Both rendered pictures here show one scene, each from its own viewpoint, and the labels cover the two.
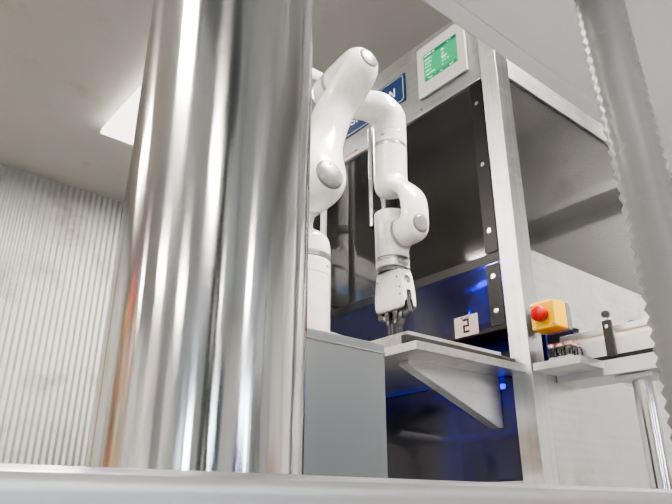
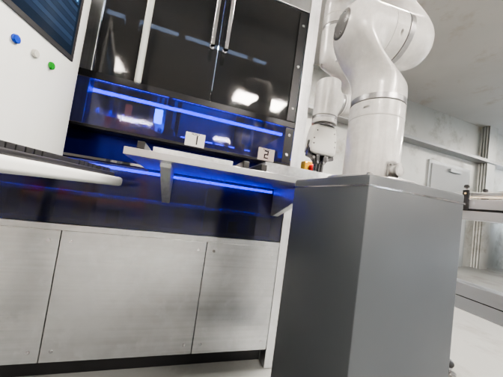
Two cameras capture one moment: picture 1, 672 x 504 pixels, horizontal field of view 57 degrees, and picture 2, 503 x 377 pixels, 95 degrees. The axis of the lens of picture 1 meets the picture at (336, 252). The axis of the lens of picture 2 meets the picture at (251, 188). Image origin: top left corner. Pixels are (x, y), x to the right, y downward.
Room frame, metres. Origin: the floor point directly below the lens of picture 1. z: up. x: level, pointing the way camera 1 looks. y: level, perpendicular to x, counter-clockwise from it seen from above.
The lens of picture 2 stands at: (1.34, 0.67, 0.79)
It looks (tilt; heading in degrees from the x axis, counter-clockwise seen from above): 3 degrees up; 292
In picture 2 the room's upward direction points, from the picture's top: 8 degrees clockwise
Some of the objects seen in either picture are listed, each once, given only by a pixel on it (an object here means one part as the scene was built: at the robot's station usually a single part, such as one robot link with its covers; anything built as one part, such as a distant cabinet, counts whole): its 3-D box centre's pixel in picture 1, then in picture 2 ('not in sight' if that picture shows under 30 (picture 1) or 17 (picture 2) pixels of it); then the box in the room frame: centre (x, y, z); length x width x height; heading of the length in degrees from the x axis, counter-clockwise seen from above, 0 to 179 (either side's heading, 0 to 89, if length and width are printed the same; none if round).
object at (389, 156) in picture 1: (399, 193); (338, 72); (1.41, -0.16, 1.28); 0.16 x 0.09 x 0.30; 34
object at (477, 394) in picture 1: (453, 396); (290, 204); (1.55, -0.29, 0.80); 0.34 x 0.03 x 0.13; 129
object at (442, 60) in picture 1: (441, 60); not in sight; (1.72, -0.36, 1.96); 0.21 x 0.01 x 0.21; 39
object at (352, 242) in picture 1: (347, 230); (166, 22); (2.14, -0.04, 1.51); 0.47 x 0.01 x 0.59; 39
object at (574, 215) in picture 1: (592, 200); not in sight; (1.89, -0.87, 1.51); 0.85 x 0.01 x 0.59; 129
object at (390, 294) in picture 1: (393, 290); (321, 140); (1.44, -0.14, 1.03); 0.10 x 0.07 x 0.11; 39
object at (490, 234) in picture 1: (485, 194); (295, 86); (1.64, -0.44, 1.40); 0.05 x 0.01 x 0.80; 39
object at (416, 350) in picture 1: (385, 380); (235, 177); (1.75, -0.14, 0.87); 0.70 x 0.48 x 0.02; 39
